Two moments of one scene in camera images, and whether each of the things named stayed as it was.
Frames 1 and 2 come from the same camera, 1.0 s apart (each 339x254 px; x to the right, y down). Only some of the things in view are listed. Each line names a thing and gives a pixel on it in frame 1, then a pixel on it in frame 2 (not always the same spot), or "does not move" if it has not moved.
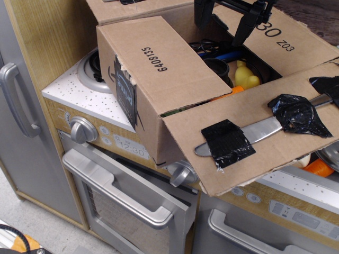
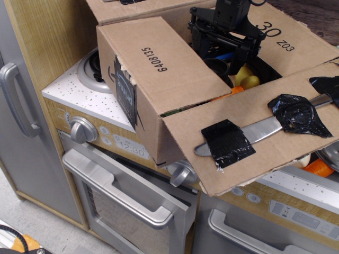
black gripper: x=204 y=10 to x=231 y=16
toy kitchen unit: x=68 y=147 does not move
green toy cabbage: x=166 y=114 does not move
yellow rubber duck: x=243 y=77 does not move
